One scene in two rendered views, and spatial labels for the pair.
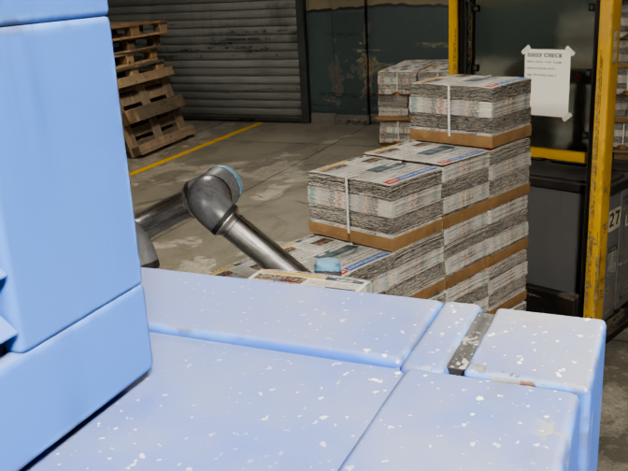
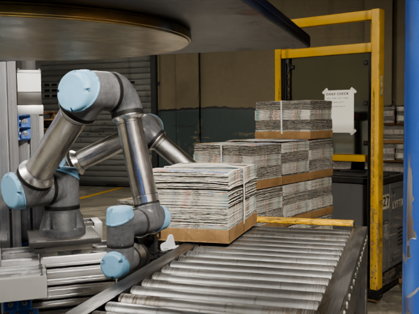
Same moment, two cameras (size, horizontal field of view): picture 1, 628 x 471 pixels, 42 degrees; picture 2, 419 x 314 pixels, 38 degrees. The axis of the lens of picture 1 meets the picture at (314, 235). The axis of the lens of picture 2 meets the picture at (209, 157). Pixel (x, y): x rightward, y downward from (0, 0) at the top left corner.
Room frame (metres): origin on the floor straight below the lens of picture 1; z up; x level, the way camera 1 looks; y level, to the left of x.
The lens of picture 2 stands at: (-0.43, 0.31, 1.21)
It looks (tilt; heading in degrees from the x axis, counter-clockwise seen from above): 4 degrees down; 353
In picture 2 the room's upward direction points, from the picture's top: 1 degrees counter-clockwise
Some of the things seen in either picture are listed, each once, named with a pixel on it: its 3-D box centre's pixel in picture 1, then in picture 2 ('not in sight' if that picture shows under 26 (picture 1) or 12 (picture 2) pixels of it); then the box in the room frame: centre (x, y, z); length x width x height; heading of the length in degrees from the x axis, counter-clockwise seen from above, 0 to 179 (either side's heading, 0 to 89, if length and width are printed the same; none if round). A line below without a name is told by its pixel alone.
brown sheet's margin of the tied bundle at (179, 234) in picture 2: not in sight; (194, 230); (1.55, 0.13, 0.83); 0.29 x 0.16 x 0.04; 65
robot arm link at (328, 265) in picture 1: (327, 280); not in sight; (2.09, -0.03, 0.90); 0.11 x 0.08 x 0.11; 168
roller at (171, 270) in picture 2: not in sight; (242, 281); (1.11, 0.04, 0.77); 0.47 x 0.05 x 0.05; 65
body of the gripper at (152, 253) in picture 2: not in sight; (143, 247); (1.39, 0.29, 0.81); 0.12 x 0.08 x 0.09; 155
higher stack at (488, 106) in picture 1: (469, 238); (293, 206); (3.15, -0.64, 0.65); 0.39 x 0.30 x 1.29; 46
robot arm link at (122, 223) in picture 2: not in sight; (124, 225); (1.26, 0.35, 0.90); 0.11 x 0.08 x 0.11; 136
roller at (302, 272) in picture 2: not in sight; (249, 275); (1.16, 0.01, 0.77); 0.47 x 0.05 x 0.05; 65
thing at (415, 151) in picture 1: (424, 151); (267, 140); (2.93, -0.43, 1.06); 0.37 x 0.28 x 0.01; 44
